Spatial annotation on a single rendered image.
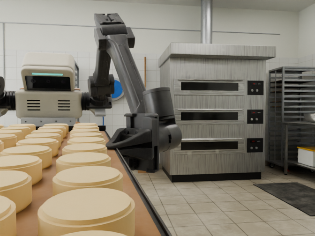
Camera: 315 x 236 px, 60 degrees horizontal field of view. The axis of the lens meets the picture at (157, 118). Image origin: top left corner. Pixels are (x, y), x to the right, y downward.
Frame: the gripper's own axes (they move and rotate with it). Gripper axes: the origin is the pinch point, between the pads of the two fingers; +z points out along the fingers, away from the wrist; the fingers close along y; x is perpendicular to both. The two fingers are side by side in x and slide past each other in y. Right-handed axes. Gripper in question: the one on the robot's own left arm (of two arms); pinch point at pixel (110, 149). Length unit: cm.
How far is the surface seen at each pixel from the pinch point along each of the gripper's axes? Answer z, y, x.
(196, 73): -349, -51, 125
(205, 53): -336, -78, 106
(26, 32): -266, -132, 399
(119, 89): -348, -34, 267
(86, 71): -325, -66, 321
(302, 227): -247, 108, -19
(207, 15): -413, -155, 130
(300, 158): -453, 82, -9
